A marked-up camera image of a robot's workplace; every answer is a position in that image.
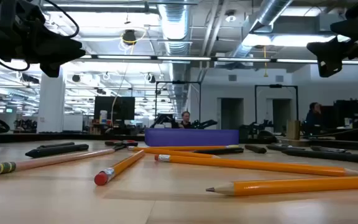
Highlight orange pencil yellow eraser cap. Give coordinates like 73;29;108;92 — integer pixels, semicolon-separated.
149;144;239;151

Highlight white cabinet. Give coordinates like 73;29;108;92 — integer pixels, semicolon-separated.
62;114;84;132

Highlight purple plastic supply box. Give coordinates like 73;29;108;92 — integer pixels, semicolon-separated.
144;128;240;147

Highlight white building column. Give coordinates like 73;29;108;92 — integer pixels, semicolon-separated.
37;62;67;134

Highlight black pen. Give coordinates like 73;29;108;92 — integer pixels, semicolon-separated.
193;147;244;156
281;149;358;165
265;142;306;151
37;141;76;149
244;144;267;154
25;143;90;159

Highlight pale wood pencil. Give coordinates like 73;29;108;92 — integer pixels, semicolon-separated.
0;148;117;178

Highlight yellow hanging cord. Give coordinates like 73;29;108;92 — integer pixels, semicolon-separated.
262;45;269;78

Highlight person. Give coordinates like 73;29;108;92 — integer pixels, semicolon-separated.
305;101;323;135
178;111;193;129

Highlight clear barrel black-grip pen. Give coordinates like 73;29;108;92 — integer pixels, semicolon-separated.
310;145;351;154

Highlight black computer monitor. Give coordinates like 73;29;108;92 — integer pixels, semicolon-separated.
94;96;135;123

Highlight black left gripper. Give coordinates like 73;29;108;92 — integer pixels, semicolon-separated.
11;0;86;78

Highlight black equipment cabinet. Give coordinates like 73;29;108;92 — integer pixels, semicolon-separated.
334;98;358;142

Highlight red and black scissors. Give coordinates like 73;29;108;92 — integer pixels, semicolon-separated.
104;139;139;152

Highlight black ceiling cable reel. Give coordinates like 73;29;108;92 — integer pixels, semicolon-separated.
122;29;137;46

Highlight black cable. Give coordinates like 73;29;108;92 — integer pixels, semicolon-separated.
42;0;81;40

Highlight long ceiling light rail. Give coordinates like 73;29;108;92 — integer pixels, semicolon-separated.
0;54;358;65

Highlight black gantry frame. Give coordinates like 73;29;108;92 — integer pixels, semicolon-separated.
154;80;202;129
254;83;300;125

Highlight orange pencil red eraser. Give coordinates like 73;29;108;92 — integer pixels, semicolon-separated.
94;149;145;187
154;154;358;177

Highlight rectangular ceiling light panel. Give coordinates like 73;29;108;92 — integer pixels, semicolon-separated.
242;32;351;48

